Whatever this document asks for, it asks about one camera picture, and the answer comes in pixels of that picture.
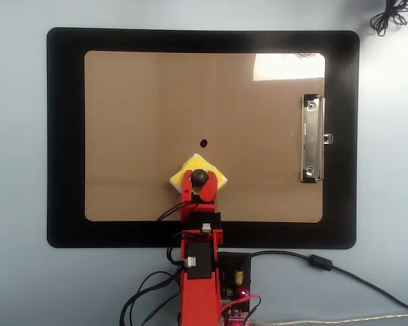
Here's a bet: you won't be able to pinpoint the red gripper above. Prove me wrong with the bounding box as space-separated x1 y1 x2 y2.
180 169 221 215

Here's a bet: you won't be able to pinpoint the yellow sponge with black knob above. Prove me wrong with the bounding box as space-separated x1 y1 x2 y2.
169 153 230 197

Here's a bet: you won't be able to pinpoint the brown clipboard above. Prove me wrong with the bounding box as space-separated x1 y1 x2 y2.
84 50 326 224

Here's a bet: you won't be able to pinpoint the black controller board base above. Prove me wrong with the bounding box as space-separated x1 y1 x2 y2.
217 251 252 326

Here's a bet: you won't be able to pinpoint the metal clipboard clip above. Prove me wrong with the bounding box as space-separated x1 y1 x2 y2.
299 93 335 184

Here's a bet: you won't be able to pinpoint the black mat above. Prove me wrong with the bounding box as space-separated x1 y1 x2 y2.
46 26 360 250

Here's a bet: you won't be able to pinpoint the black servo cables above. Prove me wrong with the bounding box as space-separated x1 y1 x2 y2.
119 199 195 326

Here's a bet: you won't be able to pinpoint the red wire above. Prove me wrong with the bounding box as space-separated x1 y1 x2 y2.
220 293 262 317

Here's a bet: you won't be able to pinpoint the black power cable with ferrite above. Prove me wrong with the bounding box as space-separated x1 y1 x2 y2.
237 250 408 313

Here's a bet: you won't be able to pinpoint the silver USB cable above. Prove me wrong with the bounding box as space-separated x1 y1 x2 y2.
253 313 408 326

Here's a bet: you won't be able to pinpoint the tangled black cable bundle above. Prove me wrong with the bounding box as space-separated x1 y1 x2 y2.
369 0 408 37

